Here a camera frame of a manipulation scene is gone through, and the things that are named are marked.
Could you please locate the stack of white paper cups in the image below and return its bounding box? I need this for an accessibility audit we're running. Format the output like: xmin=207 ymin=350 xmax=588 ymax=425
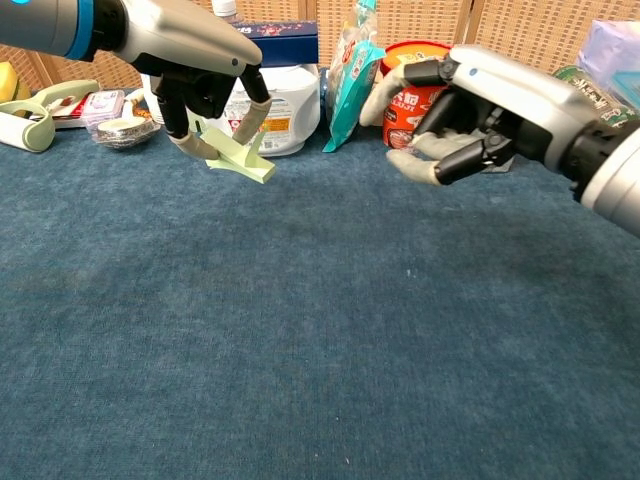
xmin=141 ymin=73 xmax=166 ymax=125

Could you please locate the small clear purple box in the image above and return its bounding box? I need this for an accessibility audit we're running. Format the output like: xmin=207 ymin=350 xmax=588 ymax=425
xmin=81 ymin=89 xmax=126 ymax=132

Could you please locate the green handled lint roller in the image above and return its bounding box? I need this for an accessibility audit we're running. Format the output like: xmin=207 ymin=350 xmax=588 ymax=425
xmin=0 ymin=79 xmax=101 ymax=153

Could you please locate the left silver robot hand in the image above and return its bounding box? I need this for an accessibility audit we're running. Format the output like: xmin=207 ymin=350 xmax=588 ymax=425
xmin=107 ymin=0 xmax=274 ymax=161

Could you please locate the white laundry pod tub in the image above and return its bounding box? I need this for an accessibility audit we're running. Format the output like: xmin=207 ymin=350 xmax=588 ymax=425
xmin=219 ymin=63 xmax=322 ymax=158

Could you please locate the blue felt tablecloth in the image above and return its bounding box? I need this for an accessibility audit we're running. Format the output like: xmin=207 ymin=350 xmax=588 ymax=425
xmin=0 ymin=79 xmax=640 ymax=480

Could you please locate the light green sticky note pad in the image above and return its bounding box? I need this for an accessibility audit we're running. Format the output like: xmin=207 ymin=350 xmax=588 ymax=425
xmin=199 ymin=125 xmax=277 ymax=185

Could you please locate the red instant noodle cup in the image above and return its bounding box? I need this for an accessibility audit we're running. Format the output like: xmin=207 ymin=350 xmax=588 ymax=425
xmin=379 ymin=40 xmax=454 ymax=151

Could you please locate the teal snack bag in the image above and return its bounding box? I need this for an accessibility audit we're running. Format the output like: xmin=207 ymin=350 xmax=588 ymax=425
xmin=321 ymin=0 xmax=387 ymax=154

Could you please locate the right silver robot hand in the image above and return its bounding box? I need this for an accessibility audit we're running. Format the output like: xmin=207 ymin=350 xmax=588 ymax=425
xmin=358 ymin=44 xmax=601 ymax=187

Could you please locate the wicker folding screen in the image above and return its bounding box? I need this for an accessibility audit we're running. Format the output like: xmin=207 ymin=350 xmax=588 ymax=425
xmin=0 ymin=0 xmax=640 ymax=94

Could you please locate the blue white tissue pack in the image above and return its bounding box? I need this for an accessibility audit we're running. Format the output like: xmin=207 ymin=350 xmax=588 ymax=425
xmin=574 ymin=19 xmax=640 ymax=96

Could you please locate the clear jar of foil cups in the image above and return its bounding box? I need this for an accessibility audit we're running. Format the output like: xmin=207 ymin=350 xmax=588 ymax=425
xmin=96 ymin=117 xmax=162 ymax=150

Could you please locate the green tea bottle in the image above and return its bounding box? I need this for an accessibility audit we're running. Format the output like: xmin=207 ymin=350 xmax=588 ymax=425
xmin=552 ymin=65 xmax=640 ymax=131

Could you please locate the navy blue long box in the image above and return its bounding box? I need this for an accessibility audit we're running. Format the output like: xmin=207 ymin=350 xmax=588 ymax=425
xmin=237 ymin=20 xmax=320 ymax=69

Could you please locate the white and red box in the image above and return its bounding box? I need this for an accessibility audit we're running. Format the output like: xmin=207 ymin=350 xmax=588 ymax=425
xmin=49 ymin=92 xmax=96 ymax=130

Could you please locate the clear water bottle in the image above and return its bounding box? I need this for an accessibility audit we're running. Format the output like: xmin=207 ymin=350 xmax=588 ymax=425
xmin=210 ymin=0 xmax=246 ymax=24

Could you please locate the small brown orange item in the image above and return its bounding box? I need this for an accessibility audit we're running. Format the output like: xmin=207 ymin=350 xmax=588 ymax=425
xmin=124 ymin=89 xmax=154 ymax=122

